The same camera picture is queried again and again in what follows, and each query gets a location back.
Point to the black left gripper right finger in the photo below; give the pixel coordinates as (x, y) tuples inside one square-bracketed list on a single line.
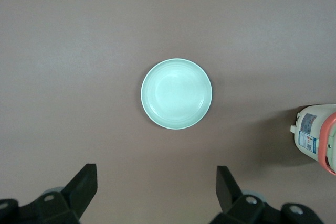
[(244, 211)]

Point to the pale green round plate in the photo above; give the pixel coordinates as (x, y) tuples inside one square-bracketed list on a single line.
[(176, 94)]

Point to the brown table cover mat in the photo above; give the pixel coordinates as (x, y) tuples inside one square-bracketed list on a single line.
[(78, 51)]

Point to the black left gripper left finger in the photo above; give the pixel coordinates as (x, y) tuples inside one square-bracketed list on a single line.
[(52, 208)]

